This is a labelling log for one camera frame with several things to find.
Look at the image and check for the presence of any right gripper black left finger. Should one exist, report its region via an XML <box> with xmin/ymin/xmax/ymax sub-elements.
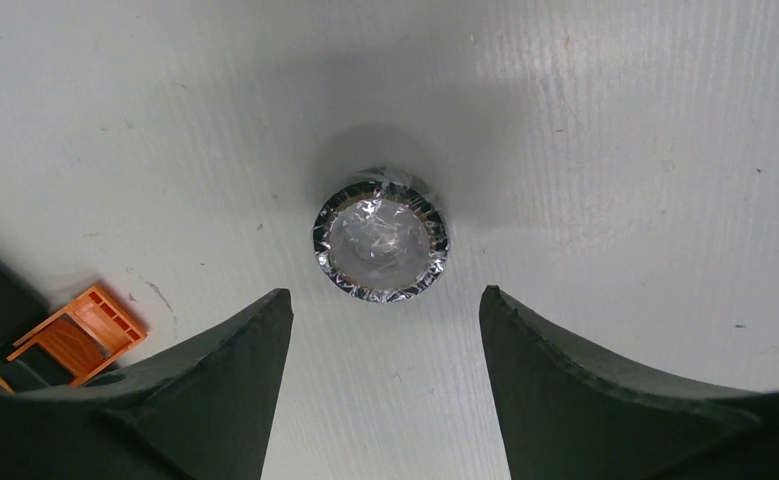
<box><xmin>19</xmin><ymin>289</ymin><xmax>294</xmax><ymax>479</ymax></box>

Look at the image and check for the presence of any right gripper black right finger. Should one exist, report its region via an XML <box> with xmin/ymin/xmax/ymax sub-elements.
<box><xmin>479</xmin><ymin>285</ymin><xmax>760</xmax><ymax>479</ymax></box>

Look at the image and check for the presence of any black plastic tool case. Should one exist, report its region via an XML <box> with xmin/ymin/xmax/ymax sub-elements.
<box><xmin>0</xmin><ymin>231</ymin><xmax>149</xmax><ymax>392</ymax></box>

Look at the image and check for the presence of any silver measuring tape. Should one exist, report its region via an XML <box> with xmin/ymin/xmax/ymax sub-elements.
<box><xmin>312</xmin><ymin>166</ymin><xmax>451</xmax><ymax>304</ymax></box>

